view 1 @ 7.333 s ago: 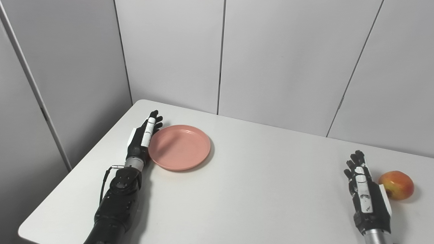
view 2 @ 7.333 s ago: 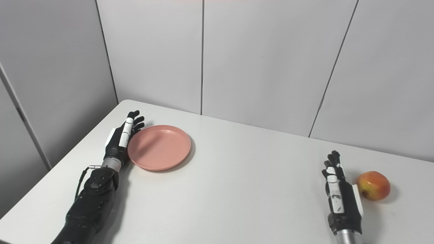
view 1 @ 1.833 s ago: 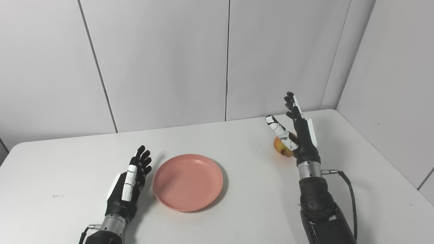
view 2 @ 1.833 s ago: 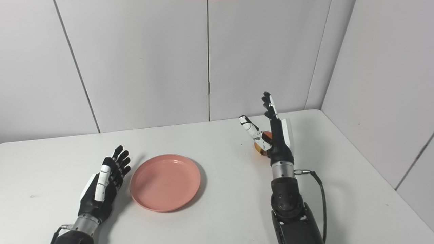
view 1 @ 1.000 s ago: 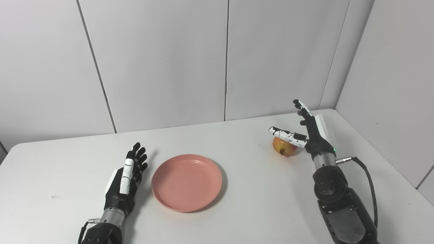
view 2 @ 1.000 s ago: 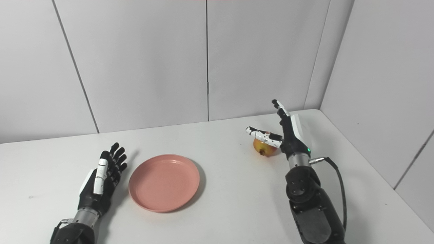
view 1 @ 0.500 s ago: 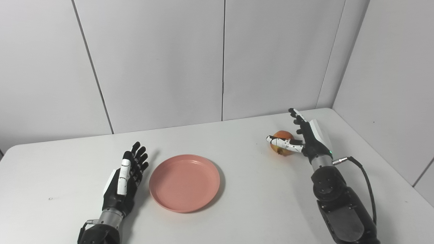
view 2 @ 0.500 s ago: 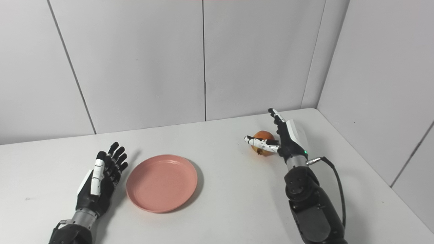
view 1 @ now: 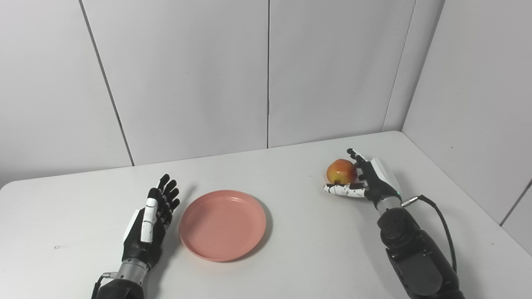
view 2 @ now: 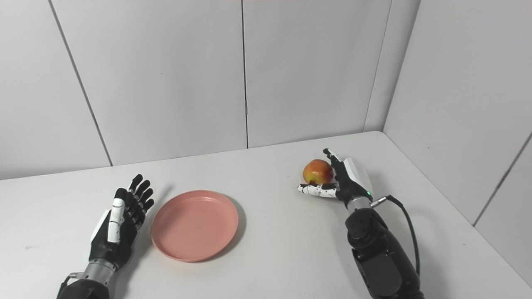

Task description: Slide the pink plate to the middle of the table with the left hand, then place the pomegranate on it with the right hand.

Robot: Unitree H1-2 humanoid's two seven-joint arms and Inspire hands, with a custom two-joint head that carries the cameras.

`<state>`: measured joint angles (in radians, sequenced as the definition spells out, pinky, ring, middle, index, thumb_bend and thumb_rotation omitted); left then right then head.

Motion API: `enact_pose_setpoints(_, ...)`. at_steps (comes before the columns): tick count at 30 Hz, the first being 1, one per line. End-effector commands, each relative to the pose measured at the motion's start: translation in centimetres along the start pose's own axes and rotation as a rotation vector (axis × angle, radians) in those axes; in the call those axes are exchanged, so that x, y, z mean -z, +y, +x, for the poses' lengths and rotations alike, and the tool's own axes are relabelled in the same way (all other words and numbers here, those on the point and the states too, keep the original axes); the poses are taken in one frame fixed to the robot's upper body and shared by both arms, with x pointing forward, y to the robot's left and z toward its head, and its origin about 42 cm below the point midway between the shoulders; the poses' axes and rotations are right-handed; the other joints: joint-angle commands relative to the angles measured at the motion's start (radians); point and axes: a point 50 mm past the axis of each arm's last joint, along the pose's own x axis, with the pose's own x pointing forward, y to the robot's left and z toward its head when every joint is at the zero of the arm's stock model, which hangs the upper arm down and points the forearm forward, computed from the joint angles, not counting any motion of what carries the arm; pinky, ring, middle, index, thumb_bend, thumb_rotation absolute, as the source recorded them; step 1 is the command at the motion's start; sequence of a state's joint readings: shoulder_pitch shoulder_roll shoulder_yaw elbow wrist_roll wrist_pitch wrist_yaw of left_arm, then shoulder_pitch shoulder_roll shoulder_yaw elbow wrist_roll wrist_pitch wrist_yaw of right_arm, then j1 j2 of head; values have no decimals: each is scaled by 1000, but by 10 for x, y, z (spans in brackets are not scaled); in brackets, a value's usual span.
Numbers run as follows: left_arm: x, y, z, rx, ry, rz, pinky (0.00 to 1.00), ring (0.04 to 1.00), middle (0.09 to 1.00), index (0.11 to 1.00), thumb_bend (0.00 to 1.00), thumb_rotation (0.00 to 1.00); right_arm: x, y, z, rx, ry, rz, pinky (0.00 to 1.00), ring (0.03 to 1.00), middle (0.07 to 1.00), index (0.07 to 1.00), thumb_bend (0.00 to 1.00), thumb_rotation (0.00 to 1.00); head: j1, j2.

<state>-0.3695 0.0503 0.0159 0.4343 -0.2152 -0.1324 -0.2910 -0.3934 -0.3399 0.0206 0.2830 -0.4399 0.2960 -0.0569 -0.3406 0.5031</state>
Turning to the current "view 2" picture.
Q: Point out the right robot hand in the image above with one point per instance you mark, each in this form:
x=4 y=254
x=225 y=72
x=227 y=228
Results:
x=345 y=178

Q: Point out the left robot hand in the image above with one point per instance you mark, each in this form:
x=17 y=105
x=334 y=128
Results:
x=118 y=232

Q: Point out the red yellow apple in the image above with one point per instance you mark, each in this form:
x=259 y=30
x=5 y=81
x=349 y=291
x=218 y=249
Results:
x=316 y=171

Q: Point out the pink round plate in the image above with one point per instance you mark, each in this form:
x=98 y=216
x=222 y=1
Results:
x=194 y=225

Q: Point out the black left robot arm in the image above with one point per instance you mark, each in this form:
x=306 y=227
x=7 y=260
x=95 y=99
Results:
x=85 y=282

